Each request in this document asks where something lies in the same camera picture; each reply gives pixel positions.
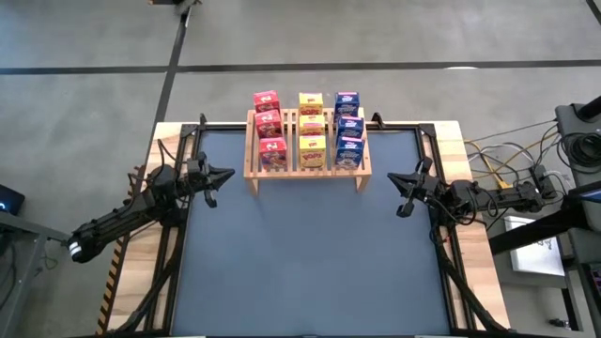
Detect grey metal cart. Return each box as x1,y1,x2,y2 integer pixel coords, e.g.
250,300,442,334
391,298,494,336
0,210,71,338

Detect red Froot Loops cereal box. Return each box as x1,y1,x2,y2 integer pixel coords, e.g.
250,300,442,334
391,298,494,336
253,89,282,115
258,136,288,173
254,110,285,140

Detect black aluminium table frame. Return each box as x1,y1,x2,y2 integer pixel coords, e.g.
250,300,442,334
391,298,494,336
107,112,511,338

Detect blue Frosted Flakes cereal box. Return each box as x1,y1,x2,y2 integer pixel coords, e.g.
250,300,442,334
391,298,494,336
333,91,362,118
336,115,366,141
334,136,366,170

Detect thin grey cable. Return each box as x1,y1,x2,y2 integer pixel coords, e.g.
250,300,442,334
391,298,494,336
464,119,560,145

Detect wooden slatted shelf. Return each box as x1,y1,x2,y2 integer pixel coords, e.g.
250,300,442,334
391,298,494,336
242,106,373,196

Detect yellow Corn Pops cereal box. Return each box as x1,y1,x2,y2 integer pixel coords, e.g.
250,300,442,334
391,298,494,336
298,92,325,117
299,134,328,169
299,114,327,138

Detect yellow black hazard tape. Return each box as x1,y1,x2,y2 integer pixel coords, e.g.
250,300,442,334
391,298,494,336
96,234,131,335

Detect grey equipment stand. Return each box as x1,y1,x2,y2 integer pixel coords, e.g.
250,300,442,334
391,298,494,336
553,96,601,189

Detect coiled black cable bundle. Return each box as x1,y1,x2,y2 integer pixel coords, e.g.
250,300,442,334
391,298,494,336
561,132,601,169

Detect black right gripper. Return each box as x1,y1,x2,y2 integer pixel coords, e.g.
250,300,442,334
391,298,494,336
386,156,445,219

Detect black diagonal support beam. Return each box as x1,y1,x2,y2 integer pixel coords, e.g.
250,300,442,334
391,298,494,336
487,192,601,257

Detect dark blue table mat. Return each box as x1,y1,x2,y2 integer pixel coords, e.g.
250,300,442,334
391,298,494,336
171,129,452,337

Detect white printed sheet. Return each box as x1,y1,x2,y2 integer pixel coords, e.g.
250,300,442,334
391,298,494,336
503,214,567,277

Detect black computer tower blue lights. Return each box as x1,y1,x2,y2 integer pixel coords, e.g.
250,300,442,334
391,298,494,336
0,184,26,217

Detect dark grey equipment cabinet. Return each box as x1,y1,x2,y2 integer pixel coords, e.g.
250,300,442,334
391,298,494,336
561,224,601,338

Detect black power strip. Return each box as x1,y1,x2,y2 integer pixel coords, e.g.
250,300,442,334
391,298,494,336
530,163,558,198

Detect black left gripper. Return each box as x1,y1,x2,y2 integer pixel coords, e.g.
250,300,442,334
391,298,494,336
187,151,237,209

